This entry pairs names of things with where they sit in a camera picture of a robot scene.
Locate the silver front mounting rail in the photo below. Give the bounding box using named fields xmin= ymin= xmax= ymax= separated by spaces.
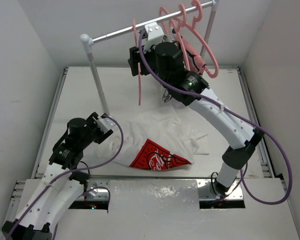
xmin=14 ymin=174 xmax=288 ymax=201

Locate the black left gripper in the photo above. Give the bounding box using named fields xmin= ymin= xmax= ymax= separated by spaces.
xmin=78 ymin=112 xmax=112 ymax=149

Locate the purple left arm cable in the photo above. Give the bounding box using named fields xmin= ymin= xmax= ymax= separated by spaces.
xmin=4 ymin=113 xmax=125 ymax=240

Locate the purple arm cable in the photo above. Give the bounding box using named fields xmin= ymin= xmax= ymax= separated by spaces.
xmin=4 ymin=113 xmax=125 ymax=240
xmin=138 ymin=28 xmax=294 ymax=205

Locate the white red print t-shirt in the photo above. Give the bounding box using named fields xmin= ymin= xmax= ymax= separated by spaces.
xmin=94 ymin=105 xmax=210 ymax=171

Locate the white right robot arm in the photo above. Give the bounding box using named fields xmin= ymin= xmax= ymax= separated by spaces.
xmin=128 ymin=42 xmax=264 ymax=198

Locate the white silver clothes rack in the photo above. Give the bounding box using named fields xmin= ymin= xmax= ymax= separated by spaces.
xmin=80 ymin=0 xmax=213 ymax=114

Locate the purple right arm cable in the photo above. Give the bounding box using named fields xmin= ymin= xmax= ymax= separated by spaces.
xmin=138 ymin=28 xmax=294 ymax=205

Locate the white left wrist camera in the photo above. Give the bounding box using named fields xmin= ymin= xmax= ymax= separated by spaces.
xmin=96 ymin=113 xmax=116 ymax=134

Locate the black white print shirt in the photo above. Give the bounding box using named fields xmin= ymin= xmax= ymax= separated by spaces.
xmin=161 ymin=27 xmax=181 ymax=103

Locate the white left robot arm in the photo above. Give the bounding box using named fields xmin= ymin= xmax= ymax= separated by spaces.
xmin=1 ymin=112 xmax=118 ymax=240

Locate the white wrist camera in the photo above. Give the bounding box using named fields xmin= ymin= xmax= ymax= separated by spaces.
xmin=143 ymin=22 xmax=165 ymax=51
xmin=96 ymin=113 xmax=116 ymax=134

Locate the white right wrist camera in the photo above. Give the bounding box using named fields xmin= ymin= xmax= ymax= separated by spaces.
xmin=143 ymin=22 xmax=165 ymax=51

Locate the pink hanger holding print shirt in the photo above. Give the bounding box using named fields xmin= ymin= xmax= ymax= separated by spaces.
xmin=158 ymin=6 xmax=191 ymax=73

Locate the pink print shirt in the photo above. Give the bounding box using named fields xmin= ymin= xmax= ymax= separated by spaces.
xmin=182 ymin=37 xmax=206 ymax=75

